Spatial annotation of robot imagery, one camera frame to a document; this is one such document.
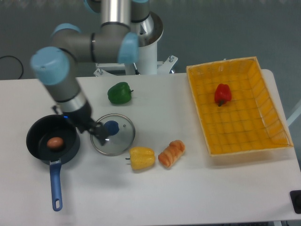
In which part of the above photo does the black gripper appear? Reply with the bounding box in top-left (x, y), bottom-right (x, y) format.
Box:
top-left (52, 102), bottom-right (110, 145)

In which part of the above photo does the dark pot blue handle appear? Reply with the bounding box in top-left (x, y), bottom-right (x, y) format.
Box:
top-left (26, 115), bottom-right (80, 211)

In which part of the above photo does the brown egg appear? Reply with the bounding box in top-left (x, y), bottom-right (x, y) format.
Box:
top-left (47, 137), bottom-right (64, 150)

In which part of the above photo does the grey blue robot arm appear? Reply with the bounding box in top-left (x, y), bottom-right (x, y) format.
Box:
top-left (30, 0), bottom-right (150, 145)

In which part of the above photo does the glass lid blue knob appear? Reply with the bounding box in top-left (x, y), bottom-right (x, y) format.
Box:
top-left (90, 113), bottom-right (135, 156)

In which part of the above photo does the green bell pepper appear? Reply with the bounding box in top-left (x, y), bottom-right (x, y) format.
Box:
top-left (107, 82), bottom-right (133, 105)

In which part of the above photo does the yellow bell pepper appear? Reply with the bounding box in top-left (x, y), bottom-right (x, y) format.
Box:
top-left (127, 146), bottom-right (156, 170)

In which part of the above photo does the orange bread roll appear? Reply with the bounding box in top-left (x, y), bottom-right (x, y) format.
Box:
top-left (158, 140), bottom-right (185, 168)

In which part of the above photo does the red bell pepper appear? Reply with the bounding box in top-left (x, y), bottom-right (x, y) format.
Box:
top-left (214, 83), bottom-right (232, 107)

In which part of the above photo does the yellow plastic basket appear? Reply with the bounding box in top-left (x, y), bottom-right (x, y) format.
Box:
top-left (186, 57), bottom-right (293, 156)

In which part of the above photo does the black device at table edge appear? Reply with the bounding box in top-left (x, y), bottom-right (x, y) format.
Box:
top-left (290, 190), bottom-right (301, 214)

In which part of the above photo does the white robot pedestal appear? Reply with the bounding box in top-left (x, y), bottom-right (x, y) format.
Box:
top-left (94, 12), bottom-right (178, 77)

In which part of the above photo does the black cable on floor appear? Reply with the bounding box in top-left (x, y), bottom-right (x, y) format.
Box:
top-left (0, 55), bottom-right (24, 80)

